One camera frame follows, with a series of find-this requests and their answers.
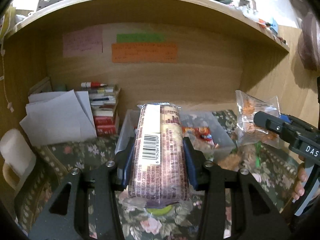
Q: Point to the clear bag of pastries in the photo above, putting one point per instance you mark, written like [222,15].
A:
[253,118]

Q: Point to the clear plastic storage bin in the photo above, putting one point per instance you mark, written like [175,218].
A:
[188,119]

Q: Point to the floral dark green tablecloth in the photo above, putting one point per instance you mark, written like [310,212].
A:
[84,199]

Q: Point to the orange sticky note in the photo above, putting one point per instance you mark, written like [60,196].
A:
[137,52]

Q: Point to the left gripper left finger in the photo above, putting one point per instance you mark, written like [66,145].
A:
[105,181]

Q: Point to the pink sticky note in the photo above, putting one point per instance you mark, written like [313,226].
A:
[83,42]

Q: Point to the blue pencil sharpener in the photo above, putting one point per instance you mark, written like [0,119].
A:
[274,27]

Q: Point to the red white glue tube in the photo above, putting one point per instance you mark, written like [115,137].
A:
[92,85]

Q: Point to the clear bag with green zip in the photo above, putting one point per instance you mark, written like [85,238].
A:
[243,157]

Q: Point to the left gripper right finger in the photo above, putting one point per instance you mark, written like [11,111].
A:
[197,164]

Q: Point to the green round snack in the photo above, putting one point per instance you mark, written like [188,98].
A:
[160,212]

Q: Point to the red snack packet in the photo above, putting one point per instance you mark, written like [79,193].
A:
[200,136]

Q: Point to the wooden shelf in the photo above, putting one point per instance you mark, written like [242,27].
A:
[203,14]

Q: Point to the person's right hand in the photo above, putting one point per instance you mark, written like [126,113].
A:
[298,188]

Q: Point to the green sticky note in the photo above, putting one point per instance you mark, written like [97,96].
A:
[140,37]

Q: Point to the stack of books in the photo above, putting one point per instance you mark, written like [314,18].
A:
[104,102]

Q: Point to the purple biscuit roll package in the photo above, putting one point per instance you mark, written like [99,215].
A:
[158,174]

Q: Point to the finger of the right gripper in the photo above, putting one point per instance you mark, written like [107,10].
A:
[273,124]

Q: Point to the white paper sheets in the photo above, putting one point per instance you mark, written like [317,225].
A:
[57,117]

